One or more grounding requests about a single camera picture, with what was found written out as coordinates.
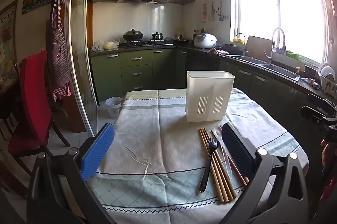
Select pale checked tablecloth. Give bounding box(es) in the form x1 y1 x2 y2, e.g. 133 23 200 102
90 89 309 224

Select pink cloth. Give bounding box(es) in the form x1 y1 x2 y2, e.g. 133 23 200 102
209 47 230 55

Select bundle of wooden chopsticks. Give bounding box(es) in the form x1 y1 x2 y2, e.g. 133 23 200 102
198 128 250 203

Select framed wall picture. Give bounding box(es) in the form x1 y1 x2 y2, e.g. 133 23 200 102
0 0 19 63

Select window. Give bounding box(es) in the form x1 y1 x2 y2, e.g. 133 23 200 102
230 0 333 65

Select yellow basket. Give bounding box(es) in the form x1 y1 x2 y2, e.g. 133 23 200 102
232 33 247 45

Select condiment bottles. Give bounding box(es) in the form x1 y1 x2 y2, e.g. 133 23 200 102
193 28 206 42

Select red chair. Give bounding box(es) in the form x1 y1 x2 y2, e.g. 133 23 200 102
8 50 71 175

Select green lower cabinets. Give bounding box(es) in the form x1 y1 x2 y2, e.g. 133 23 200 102
90 46 324 119

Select gas stove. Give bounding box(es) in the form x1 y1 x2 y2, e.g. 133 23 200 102
123 39 172 48

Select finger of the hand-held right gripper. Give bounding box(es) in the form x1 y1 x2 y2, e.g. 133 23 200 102
306 93 337 110
301 105 337 125

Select clear plastic spoon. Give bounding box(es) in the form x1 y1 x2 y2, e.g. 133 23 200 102
214 124 232 180

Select wooden cutting board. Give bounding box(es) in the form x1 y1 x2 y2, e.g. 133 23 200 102
246 35 273 62

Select grey rag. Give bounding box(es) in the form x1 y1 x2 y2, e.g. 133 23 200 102
301 77 321 89

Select white plastic bucket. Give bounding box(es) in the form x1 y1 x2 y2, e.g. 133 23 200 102
105 97 122 119

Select black pan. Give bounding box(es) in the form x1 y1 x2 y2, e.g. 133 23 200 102
172 36 190 45

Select pink patterned clothing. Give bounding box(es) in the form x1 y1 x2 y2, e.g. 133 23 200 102
322 144 337 215

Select red checked apron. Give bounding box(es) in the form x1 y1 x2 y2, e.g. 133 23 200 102
45 0 73 102

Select black plastic fork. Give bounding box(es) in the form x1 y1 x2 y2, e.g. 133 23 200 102
199 139 217 193

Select steel sink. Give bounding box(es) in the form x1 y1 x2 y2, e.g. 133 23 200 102
229 54 301 82

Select black wok with lid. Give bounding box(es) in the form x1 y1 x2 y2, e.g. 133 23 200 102
123 28 145 43

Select hanging kitchen tools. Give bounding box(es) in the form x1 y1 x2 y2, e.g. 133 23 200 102
201 0 228 23

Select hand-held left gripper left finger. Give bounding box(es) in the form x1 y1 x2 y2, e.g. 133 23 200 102
26 123 116 224

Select white plastic utensil holder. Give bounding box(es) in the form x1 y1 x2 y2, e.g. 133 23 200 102
186 70 235 123

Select dish rack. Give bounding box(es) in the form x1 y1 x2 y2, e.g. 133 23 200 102
317 63 337 96

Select steel faucet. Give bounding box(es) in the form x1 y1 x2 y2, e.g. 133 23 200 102
264 27 286 65

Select glass sliding door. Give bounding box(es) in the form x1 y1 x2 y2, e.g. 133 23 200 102
64 0 100 136

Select white rice cooker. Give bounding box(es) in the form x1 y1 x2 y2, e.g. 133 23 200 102
194 33 218 49

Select white plastic bags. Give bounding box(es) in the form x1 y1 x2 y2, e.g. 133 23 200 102
91 39 120 52

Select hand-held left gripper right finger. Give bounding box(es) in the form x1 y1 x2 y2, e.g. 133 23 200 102
222 123 310 224

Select green container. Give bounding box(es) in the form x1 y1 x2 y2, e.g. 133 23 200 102
285 50 302 61

